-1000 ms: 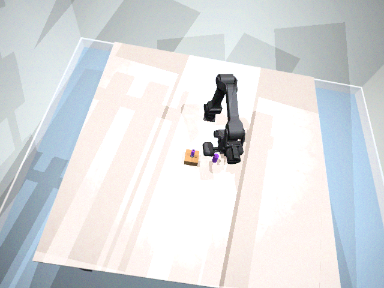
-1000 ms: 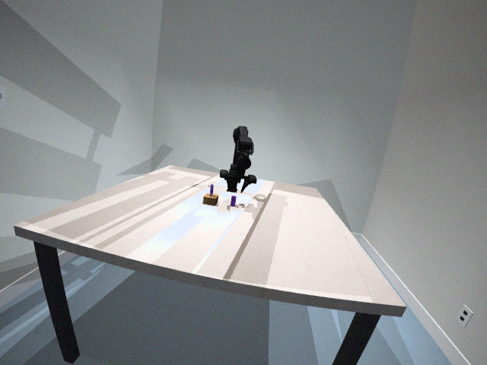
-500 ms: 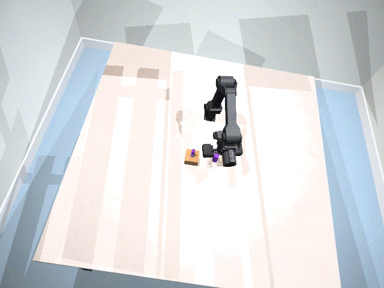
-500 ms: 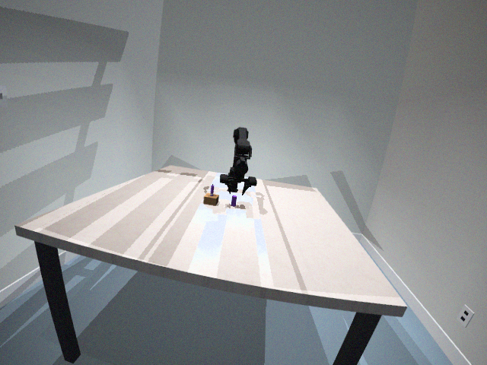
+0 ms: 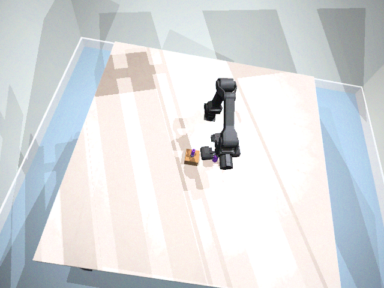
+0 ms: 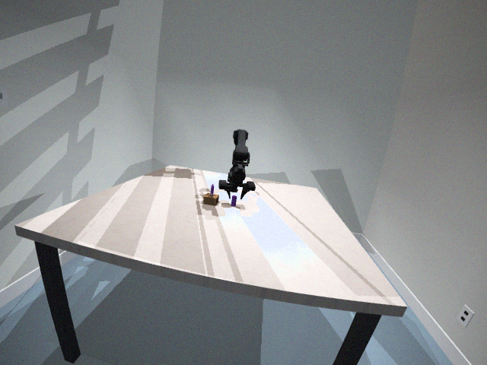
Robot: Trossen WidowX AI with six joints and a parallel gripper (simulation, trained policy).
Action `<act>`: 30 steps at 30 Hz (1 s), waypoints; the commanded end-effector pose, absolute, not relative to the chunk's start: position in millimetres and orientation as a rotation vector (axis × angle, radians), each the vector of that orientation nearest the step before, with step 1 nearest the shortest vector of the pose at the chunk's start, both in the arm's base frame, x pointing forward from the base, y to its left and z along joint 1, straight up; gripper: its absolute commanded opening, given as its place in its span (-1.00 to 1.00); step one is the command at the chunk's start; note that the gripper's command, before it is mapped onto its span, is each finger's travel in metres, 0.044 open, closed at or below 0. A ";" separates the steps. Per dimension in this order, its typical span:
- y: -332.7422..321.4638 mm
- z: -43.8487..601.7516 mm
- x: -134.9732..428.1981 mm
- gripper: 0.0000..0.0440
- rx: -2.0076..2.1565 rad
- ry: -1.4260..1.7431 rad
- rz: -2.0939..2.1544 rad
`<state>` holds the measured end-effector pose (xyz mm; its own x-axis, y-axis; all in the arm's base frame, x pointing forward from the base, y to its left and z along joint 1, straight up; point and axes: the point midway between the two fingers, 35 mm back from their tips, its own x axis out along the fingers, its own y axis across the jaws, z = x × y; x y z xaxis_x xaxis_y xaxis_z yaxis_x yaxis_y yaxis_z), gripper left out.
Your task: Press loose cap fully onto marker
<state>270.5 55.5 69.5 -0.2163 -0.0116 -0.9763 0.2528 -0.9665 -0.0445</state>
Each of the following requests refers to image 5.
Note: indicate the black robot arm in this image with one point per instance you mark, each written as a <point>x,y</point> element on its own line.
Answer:
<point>228,138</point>

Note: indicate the tan wooden block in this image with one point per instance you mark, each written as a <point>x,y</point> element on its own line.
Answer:
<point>191,160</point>

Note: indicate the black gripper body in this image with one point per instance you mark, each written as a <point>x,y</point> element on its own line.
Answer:
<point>206,154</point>

